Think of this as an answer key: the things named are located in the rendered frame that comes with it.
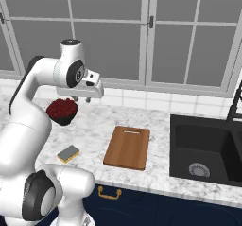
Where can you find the black sink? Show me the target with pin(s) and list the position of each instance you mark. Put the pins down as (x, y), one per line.
(204, 149)

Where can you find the white framed window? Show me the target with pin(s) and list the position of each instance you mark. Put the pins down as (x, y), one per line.
(126, 31)

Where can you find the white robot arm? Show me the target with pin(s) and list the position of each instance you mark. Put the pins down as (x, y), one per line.
(25, 132)

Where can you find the wooden cutting board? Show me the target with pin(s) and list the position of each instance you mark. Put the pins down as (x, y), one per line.
(128, 147)

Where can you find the black window latch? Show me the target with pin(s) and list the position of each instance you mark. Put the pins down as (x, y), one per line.
(151, 22)
(2, 18)

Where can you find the black bowl of red berries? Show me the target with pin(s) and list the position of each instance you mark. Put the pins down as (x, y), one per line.
(62, 110)

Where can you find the navy cupboard door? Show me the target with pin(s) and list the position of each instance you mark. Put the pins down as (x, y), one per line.
(198, 211)

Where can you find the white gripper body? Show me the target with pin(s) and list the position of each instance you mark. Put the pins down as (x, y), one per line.
(82, 92)

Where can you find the yellow sponge with grey top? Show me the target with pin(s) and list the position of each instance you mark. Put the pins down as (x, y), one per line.
(68, 153)

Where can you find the black tap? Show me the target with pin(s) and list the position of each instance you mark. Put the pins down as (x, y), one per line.
(234, 105)

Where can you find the navy drawer front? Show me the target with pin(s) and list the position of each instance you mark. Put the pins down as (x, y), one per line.
(123, 204)

